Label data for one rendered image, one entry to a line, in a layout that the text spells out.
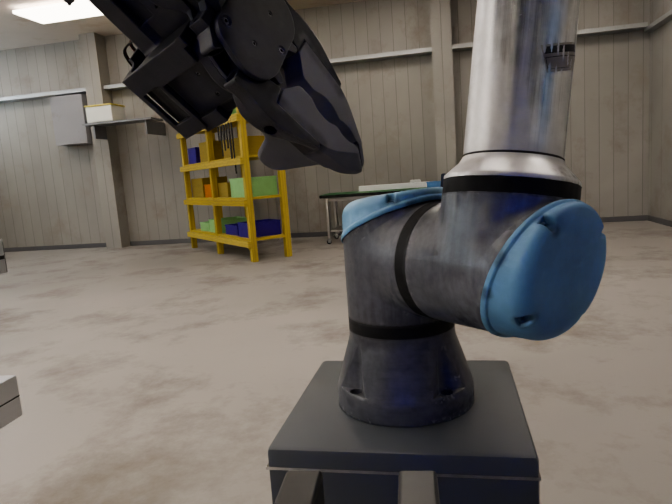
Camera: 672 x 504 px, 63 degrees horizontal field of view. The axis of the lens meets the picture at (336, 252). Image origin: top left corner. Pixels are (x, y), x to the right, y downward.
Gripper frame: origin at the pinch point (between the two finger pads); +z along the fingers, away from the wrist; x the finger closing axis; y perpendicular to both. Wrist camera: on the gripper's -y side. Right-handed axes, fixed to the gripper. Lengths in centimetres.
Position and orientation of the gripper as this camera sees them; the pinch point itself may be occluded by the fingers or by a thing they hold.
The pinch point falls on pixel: (357, 153)
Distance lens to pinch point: 39.4
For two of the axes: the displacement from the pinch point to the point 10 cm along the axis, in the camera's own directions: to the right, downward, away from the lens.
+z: 6.1, 5.6, 5.6
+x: -2.3, 8.0, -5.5
